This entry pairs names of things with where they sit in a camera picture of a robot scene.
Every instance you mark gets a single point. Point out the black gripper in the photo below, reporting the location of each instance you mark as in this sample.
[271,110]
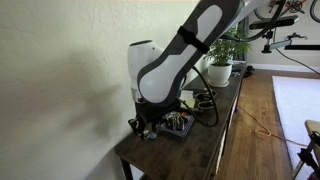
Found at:
[150,111]

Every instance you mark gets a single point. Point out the blue and silver key tags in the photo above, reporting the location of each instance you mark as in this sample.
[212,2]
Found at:
[150,135]

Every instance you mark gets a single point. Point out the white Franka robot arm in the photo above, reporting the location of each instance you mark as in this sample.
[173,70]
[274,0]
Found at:
[180,60]

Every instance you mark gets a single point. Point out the black VW key fob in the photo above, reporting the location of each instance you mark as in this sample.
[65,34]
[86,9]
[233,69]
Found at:
[170,125]

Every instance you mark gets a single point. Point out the grey rimmed black key fob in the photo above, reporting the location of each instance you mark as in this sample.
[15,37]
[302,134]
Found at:
[179,126]

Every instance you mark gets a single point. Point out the square blue rimmed key tray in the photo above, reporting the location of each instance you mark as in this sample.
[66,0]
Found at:
[181,132]

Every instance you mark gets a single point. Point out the dark blue oval bowl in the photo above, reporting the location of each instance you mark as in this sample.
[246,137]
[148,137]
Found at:
[206,108]

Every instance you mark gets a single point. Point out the bunch of metal keys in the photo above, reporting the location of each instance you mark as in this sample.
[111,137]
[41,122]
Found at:
[175,117]

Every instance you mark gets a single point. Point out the dark wooden console table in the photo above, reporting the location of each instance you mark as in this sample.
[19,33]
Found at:
[186,155]

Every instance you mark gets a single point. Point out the white folded paper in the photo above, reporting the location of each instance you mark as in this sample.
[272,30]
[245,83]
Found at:
[186,94]

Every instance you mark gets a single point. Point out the black sunglasses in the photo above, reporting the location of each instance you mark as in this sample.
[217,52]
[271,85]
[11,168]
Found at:
[205,100]

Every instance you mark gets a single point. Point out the white plant pot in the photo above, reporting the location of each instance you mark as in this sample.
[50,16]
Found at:
[219,73]

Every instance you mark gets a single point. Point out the green palm plant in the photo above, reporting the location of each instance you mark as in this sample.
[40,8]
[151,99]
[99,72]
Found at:
[223,50]

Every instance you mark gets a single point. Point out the small black device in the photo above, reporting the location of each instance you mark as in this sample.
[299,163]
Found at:
[238,68]

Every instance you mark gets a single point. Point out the small black bag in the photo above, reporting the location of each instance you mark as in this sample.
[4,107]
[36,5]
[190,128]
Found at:
[248,71]

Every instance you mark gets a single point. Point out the white rug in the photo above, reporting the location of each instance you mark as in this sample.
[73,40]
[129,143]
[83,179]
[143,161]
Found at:
[300,106]

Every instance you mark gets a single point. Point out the bicycle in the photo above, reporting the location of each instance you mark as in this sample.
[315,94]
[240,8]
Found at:
[290,6]

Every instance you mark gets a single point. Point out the black bar camera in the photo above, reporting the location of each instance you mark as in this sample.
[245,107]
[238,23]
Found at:
[280,22]

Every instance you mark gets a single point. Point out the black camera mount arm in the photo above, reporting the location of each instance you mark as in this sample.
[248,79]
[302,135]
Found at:
[300,47]

